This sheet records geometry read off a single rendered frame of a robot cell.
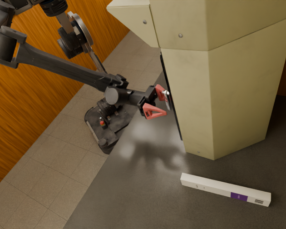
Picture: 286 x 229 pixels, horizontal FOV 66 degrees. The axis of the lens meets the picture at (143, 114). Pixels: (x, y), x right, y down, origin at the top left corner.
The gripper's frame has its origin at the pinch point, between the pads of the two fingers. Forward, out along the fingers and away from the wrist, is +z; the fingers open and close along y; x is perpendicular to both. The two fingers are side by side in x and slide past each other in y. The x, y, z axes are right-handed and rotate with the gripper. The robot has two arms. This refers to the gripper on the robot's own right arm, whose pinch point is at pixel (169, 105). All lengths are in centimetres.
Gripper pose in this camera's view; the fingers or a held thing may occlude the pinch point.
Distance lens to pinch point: 75.0
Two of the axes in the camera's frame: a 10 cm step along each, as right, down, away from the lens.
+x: 2.7, 6.4, 7.2
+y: 4.7, -7.4, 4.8
